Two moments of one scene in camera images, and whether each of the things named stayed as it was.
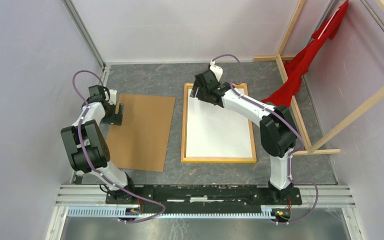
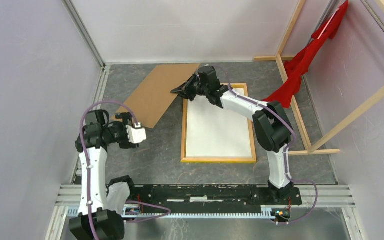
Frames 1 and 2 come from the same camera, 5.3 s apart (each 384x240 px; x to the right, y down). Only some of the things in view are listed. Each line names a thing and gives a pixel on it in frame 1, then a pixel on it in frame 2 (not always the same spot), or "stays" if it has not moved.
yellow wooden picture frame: [185, 159] stays
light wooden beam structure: [312, 149] stays
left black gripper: [115, 118] to [127, 120]
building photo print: [215, 131] stays
